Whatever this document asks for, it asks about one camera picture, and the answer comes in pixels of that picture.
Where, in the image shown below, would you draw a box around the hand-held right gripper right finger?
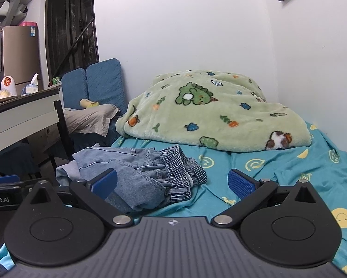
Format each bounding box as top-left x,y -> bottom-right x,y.
210,168 -> 326,228

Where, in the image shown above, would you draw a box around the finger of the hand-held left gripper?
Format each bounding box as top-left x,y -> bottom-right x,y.
0,174 -> 32,189

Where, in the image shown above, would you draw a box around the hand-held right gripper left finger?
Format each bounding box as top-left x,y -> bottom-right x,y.
22,168 -> 135,229

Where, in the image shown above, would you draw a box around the light blue denim jeans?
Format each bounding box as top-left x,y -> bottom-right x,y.
55,145 -> 208,213

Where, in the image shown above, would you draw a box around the teal smiley print bed sheet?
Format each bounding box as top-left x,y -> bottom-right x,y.
0,120 -> 347,278

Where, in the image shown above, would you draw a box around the white desk with dark top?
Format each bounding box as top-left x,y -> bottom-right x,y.
0,86 -> 61,158

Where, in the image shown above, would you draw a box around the black chair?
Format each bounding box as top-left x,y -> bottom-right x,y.
47,100 -> 75,170

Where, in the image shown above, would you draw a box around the beige pillow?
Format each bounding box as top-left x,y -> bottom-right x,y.
63,104 -> 119,137

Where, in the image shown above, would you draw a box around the green cartoon print blanket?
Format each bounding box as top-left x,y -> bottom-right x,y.
115,69 -> 311,153

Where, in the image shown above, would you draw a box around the yellow plush toy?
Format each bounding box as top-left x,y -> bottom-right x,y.
80,99 -> 100,110

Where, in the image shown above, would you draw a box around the white rounded humidifier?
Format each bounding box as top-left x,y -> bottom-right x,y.
0,76 -> 17,97

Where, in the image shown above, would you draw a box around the blue white tissue pack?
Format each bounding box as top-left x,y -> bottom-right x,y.
21,74 -> 41,96

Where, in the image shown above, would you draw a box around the small blue headboard cushion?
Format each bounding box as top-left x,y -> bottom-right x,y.
61,68 -> 88,109

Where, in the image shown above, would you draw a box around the large blue headboard cushion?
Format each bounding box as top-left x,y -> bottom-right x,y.
86,58 -> 127,115

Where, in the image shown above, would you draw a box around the beige refrigerator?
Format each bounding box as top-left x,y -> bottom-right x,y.
2,25 -> 42,96

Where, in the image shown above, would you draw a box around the dark window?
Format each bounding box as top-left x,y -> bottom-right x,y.
44,0 -> 100,79

